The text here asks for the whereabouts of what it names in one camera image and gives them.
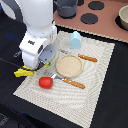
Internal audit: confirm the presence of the light blue milk carton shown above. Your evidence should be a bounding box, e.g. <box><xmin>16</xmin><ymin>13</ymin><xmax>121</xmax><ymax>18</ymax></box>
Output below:
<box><xmin>70</xmin><ymin>31</ymin><xmax>81</xmax><ymax>49</ymax></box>

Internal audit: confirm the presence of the grey toy pot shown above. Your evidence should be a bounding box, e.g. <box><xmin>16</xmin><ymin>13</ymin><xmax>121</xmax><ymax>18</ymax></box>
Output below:
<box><xmin>55</xmin><ymin>0</ymin><xmax>78</xmax><ymax>18</ymax></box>

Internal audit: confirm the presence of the toy knife wooden handle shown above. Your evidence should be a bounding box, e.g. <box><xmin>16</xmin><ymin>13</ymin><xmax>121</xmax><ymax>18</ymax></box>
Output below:
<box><xmin>59</xmin><ymin>48</ymin><xmax>99</xmax><ymax>63</ymax></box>

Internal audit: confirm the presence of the toy fork wooden handle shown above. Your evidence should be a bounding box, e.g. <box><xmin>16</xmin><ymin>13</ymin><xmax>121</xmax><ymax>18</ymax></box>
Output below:
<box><xmin>44</xmin><ymin>70</ymin><xmax>86</xmax><ymax>90</ymax></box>

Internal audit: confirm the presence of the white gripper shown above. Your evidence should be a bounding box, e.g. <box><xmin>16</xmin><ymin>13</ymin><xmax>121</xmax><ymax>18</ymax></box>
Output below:
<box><xmin>19</xmin><ymin>32</ymin><xmax>56</xmax><ymax>69</ymax></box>

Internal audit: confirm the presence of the round wooden plate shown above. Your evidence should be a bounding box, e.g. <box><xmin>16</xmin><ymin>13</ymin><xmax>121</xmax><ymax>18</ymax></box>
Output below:
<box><xmin>56</xmin><ymin>55</ymin><xmax>83</xmax><ymax>78</ymax></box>

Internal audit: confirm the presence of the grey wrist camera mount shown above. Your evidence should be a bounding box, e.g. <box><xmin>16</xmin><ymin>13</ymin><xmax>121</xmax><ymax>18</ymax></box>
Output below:
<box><xmin>39</xmin><ymin>44</ymin><xmax>55</xmax><ymax>68</ymax></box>

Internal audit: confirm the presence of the grey toy saucepan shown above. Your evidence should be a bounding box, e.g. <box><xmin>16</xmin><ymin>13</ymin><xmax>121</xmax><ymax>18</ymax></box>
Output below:
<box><xmin>14</xmin><ymin>51</ymin><xmax>22</xmax><ymax>58</ymax></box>

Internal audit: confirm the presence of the red toy tomato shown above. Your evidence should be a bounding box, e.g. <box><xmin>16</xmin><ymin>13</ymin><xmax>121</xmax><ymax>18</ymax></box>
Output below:
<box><xmin>39</xmin><ymin>77</ymin><xmax>53</xmax><ymax>89</ymax></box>

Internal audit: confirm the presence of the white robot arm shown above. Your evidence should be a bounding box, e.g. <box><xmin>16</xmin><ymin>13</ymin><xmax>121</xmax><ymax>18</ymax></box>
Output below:
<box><xmin>0</xmin><ymin>0</ymin><xmax>57</xmax><ymax>69</ymax></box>

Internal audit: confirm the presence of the beige woven placemat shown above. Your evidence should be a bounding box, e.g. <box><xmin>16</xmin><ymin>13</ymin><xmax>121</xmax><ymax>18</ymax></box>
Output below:
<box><xmin>14</xmin><ymin>31</ymin><xmax>114</xmax><ymax>128</ymax></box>

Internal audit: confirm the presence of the pink toy stove top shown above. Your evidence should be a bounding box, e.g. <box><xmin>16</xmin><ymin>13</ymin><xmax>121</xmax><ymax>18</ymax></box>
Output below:
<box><xmin>54</xmin><ymin>0</ymin><xmax>128</xmax><ymax>42</ymax></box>

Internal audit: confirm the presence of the yellow toy cheese wedge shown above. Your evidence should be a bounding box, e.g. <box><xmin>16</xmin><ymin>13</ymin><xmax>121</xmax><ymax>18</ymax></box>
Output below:
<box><xmin>14</xmin><ymin>66</ymin><xmax>34</xmax><ymax>77</ymax></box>

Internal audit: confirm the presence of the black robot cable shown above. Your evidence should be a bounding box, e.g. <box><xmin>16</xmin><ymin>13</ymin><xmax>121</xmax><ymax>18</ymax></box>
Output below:
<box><xmin>0</xmin><ymin>57</ymin><xmax>25</xmax><ymax>68</ymax></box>

